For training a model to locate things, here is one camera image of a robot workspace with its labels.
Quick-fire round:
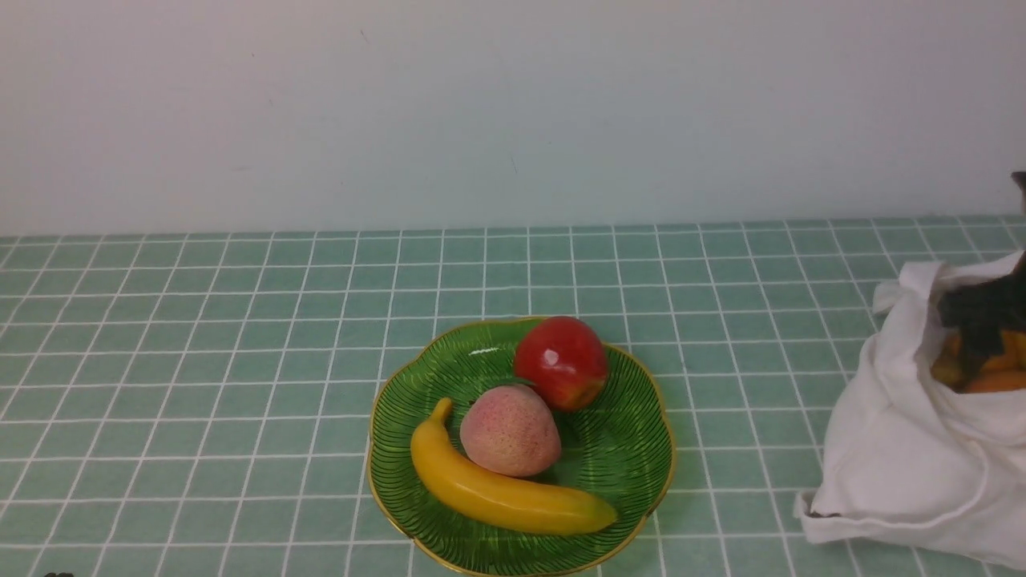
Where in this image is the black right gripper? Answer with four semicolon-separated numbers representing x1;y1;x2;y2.
938;171;1026;377

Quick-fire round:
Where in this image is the orange mango fruit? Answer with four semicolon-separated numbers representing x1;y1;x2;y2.
961;331;1025;394

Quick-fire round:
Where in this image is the yellow banana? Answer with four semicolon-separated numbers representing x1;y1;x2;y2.
410;397;618;536

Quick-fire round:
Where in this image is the pink peach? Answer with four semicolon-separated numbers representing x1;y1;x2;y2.
459;383;562;478

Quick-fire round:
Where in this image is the green leaf-pattern plate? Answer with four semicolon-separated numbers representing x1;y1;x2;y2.
366;317;677;576

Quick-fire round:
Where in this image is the red apple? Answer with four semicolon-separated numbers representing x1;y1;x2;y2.
513;317;609;413

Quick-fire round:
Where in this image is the white cloth bag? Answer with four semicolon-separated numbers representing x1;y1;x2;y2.
793;252;1025;571

